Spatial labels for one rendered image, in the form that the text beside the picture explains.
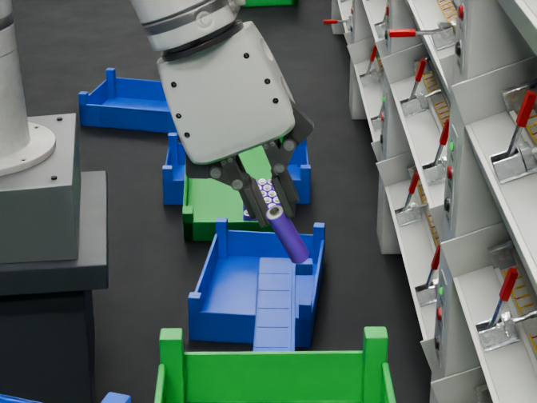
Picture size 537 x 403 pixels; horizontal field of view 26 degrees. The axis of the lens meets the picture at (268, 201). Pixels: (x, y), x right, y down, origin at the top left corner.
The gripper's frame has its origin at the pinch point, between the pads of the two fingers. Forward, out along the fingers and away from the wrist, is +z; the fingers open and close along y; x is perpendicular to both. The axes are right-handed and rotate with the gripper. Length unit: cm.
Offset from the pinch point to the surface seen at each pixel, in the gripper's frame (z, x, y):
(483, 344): 28.6, -16.4, -11.7
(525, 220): 12.4, -5.8, -20.3
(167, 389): 11.4, 6.6, 14.2
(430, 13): 4, -73, -18
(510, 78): 6.0, -30.9, -24.3
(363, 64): 29, -172, 1
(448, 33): 4, -57, -20
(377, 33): 15, -129, -7
